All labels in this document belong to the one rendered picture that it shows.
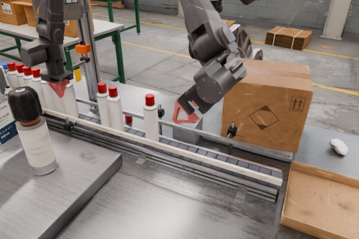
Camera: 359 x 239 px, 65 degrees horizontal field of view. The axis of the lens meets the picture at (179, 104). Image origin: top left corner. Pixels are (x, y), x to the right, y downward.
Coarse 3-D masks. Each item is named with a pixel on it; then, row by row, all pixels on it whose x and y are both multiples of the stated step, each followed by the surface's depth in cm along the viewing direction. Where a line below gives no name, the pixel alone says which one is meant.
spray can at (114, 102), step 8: (112, 88) 104; (112, 96) 104; (112, 104) 105; (120, 104) 107; (112, 112) 107; (120, 112) 108; (112, 120) 109; (120, 120) 110; (112, 128) 111; (120, 128) 111
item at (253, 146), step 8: (88, 104) 120; (96, 104) 118; (128, 112) 112; (160, 120) 107; (176, 128) 105; (184, 128) 103; (192, 128) 103; (208, 136) 100; (216, 136) 99; (240, 144) 96; (248, 144) 95; (264, 152) 93; (272, 152) 92; (280, 152) 91
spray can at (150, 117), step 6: (150, 96) 98; (150, 102) 98; (144, 108) 100; (150, 108) 99; (156, 108) 100; (144, 114) 101; (150, 114) 100; (156, 114) 101; (144, 120) 103; (150, 120) 101; (156, 120) 102; (150, 126) 102; (156, 126) 104; (150, 132) 104; (156, 132) 105; (150, 138) 105; (156, 138) 106
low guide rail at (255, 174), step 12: (72, 120) 118; (84, 120) 116; (108, 132) 111; (120, 132) 108; (156, 144) 103; (192, 156) 98; (204, 156) 96; (228, 168) 93; (240, 168) 91; (264, 180) 89; (276, 180) 87
